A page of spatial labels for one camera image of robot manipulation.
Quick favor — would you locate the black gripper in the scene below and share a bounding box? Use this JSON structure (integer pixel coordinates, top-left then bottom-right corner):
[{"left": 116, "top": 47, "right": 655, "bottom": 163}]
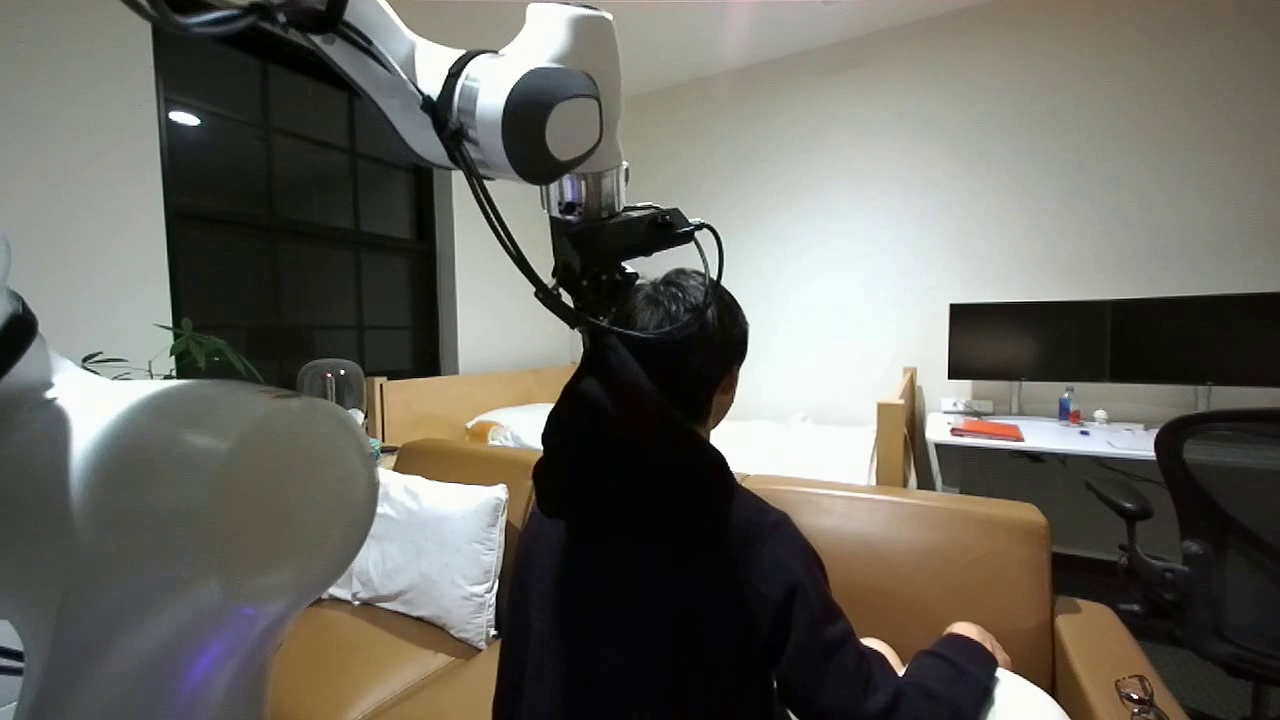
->
[{"left": 547, "top": 209, "right": 645, "bottom": 332}]

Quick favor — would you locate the dark navy hoodie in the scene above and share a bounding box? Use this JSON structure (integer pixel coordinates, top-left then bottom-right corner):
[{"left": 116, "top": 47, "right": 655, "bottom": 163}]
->
[{"left": 490, "top": 315, "right": 1006, "bottom": 720}]

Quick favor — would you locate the person head black hair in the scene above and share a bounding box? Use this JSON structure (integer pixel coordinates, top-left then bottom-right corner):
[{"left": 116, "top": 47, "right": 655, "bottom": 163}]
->
[{"left": 620, "top": 267, "right": 755, "bottom": 439}]

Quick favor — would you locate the person right hand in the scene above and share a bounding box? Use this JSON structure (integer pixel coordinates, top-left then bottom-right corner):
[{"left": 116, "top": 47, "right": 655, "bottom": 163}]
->
[{"left": 948, "top": 616, "right": 1016, "bottom": 668}]

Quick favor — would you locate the white bed bedding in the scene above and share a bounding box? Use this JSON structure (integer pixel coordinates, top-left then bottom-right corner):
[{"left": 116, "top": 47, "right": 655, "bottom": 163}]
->
[{"left": 465, "top": 398, "right": 883, "bottom": 491}]

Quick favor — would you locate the glass dome jar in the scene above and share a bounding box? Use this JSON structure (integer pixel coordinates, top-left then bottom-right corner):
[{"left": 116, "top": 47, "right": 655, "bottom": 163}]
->
[{"left": 291, "top": 354, "right": 372, "bottom": 432}]

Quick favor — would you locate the white square pillow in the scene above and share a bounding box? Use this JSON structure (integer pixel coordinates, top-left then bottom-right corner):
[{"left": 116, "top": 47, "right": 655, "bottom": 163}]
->
[{"left": 325, "top": 462, "right": 512, "bottom": 652}]

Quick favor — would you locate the dark framed window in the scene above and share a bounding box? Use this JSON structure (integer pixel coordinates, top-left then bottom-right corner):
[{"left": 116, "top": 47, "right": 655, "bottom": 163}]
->
[{"left": 154, "top": 22, "right": 454, "bottom": 393}]

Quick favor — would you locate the green house plant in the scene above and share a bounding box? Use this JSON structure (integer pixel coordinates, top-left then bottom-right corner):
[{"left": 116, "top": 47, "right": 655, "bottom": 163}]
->
[{"left": 149, "top": 315, "right": 273, "bottom": 393}]

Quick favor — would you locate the red flat desk item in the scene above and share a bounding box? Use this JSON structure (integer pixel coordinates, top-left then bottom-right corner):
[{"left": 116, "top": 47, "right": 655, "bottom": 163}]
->
[{"left": 948, "top": 416, "right": 1029, "bottom": 449}]

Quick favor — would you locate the tan leather sofa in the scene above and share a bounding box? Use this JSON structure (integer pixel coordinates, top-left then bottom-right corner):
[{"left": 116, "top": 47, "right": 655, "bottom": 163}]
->
[{"left": 258, "top": 436, "right": 1192, "bottom": 720}]

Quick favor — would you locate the white desk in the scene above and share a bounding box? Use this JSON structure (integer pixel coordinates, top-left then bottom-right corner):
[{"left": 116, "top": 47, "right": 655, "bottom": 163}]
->
[{"left": 926, "top": 406, "right": 1163, "bottom": 467}]

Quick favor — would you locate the black flat monitor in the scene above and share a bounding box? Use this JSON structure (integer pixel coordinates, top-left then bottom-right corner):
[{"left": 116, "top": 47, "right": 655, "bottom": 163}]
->
[{"left": 943, "top": 292, "right": 1280, "bottom": 393}]

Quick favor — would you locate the small metal item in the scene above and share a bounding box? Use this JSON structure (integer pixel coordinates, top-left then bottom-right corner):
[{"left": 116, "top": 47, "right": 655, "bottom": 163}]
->
[{"left": 1113, "top": 672, "right": 1169, "bottom": 720}]

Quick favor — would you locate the black office chair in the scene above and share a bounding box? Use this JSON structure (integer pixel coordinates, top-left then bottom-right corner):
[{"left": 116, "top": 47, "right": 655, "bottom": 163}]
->
[{"left": 1080, "top": 406, "right": 1280, "bottom": 720}]

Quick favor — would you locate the light wooden bed frame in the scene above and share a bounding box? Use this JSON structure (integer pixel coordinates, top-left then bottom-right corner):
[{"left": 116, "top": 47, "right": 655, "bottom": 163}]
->
[{"left": 365, "top": 363, "right": 928, "bottom": 491}]

